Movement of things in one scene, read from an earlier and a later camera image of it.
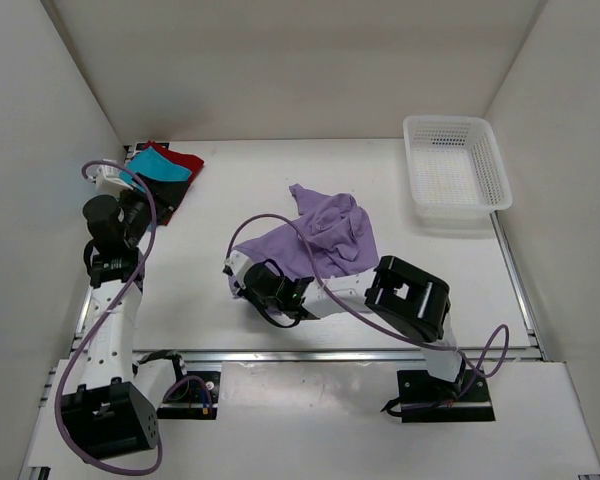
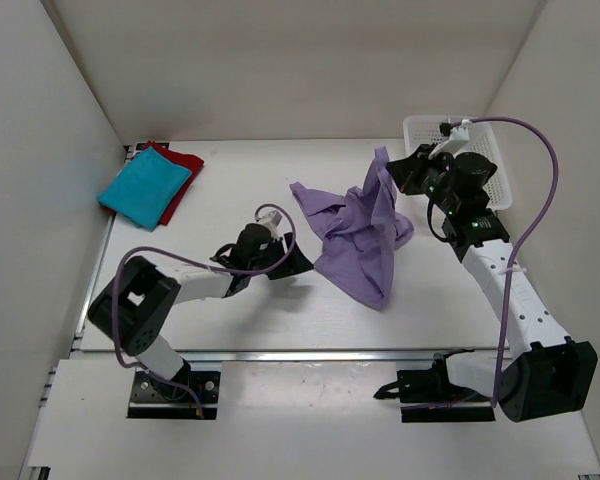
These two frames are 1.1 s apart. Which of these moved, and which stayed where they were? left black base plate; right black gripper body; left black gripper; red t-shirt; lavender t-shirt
Moved: lavender t-shirt; left black gripper; right black gripper body
Stayed: red t-shirt; left black base plate
